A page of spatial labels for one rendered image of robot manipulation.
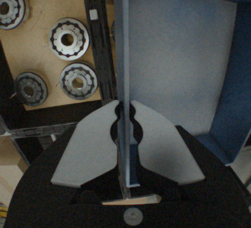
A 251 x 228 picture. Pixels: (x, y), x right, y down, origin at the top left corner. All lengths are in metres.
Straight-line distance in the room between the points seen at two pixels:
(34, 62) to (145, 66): 0.35
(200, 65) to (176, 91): 0.04
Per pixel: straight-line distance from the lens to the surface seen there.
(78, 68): 0.39
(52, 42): 0.40
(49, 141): 0.59
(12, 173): 0.70
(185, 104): 0.21
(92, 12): 0.29
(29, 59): 0.47
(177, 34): 0.18
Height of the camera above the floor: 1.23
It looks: 62 degrees down
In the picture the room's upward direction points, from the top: 167 degrees clockwise
